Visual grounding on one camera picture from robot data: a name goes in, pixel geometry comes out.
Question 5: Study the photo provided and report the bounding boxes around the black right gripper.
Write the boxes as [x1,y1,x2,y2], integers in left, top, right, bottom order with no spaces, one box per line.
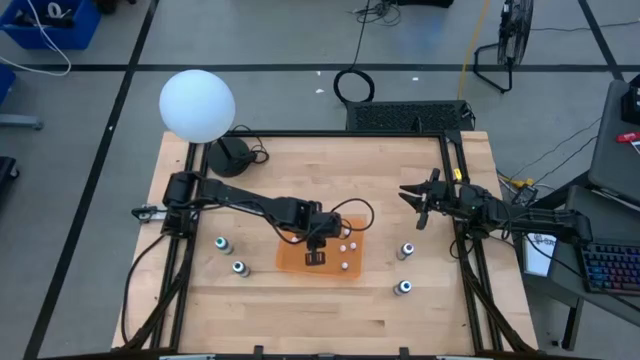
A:
[398,167,465,232]

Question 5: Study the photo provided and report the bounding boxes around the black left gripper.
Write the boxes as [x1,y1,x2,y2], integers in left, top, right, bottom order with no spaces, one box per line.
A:
[299,215,346,267]

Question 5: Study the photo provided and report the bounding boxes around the orange translucent plastic bin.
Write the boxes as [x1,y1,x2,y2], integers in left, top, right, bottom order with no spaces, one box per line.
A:
[274,214,367,280]

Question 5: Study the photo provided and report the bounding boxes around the black computer tower red lights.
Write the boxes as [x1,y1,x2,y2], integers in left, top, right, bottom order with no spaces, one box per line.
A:
[344,99,477,133]

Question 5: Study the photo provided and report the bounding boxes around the yellow power plug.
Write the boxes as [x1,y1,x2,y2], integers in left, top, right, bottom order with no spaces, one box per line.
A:
[499,174,536,189]

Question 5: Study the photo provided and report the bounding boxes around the white paper sheet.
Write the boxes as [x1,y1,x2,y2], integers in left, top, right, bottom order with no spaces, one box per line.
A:
[522,232,558,278]

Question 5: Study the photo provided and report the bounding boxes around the black floor fan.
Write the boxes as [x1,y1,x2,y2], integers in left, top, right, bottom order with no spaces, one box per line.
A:
[472,0,535,95]

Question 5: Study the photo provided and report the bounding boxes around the white globe desk lamp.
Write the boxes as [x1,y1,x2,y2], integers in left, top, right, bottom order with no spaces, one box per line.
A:
[158,68,252,179]

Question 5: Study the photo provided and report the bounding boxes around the grey desk with keyboard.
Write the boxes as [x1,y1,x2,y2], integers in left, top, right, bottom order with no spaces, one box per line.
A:
[514,184,640,351]

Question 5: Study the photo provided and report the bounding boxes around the dark grey desk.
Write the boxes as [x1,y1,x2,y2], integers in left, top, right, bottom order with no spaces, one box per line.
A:
[587,78,640,207]

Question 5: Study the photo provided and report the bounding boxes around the black backlit keyboard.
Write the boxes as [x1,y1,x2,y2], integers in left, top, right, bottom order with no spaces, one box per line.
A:
[579,242,640,296]

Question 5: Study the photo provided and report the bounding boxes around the black equipment box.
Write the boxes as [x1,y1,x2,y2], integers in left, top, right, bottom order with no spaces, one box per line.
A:
[621,73,640,126]

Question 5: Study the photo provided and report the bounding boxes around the grey metal table foot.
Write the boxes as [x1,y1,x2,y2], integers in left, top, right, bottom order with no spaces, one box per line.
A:
[0,113,45,132]

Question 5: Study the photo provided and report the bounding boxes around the blue plastic crate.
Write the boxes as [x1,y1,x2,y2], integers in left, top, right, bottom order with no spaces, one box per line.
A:
[0,0,102,51]

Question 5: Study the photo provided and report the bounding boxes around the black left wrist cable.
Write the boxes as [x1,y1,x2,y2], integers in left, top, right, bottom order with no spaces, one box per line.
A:
[262,197,376,247]

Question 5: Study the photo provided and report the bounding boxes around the black aluminium table frame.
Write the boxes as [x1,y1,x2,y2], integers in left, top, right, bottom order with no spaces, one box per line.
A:
[112,128,539,360]

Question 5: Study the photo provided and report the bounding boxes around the black lamp cord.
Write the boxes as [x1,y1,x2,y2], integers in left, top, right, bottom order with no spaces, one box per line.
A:
[227,124,271,166]

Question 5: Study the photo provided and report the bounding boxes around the coiled black cable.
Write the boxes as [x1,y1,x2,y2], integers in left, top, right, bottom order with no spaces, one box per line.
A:
[332,68,376,105]

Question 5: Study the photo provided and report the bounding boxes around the tangle of black cables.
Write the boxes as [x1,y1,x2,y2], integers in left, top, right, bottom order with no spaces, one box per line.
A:
[352,0,402,27]

